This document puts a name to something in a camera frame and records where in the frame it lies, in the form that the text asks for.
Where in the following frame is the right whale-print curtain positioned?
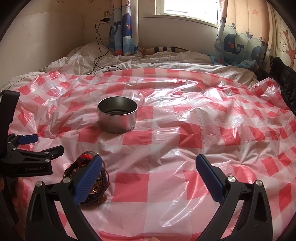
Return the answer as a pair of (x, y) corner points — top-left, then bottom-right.
(210, 0), (270, 70)

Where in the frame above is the white striped bed sheet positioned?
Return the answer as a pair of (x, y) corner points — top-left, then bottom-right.
(1, 42), (258, 90)

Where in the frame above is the round metal tin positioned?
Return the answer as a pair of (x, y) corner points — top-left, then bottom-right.
(98, 96), (138, 134)

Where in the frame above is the red white checkered plastic sheet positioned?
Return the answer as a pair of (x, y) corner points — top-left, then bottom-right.
(10, 69), (295, 240)

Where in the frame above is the white window frame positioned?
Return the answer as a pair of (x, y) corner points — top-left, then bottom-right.
(156, 0), (218, 25)

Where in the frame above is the black bag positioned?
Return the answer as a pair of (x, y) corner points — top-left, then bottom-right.
(258, 57), (296, 113)

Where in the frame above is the left whale-print curtain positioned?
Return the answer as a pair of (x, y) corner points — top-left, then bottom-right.
(108, 0), (139, 56)

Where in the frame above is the whale-print curtain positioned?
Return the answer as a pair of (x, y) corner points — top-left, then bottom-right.
(210, 0), (270, 70)
(108, 0), (139, 56)

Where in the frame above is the black charger cable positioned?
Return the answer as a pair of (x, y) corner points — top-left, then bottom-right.
(89, 19), (122, 75)

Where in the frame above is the pile of beaded jewelry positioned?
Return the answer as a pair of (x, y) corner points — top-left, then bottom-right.
(63, 151), (110, 205)

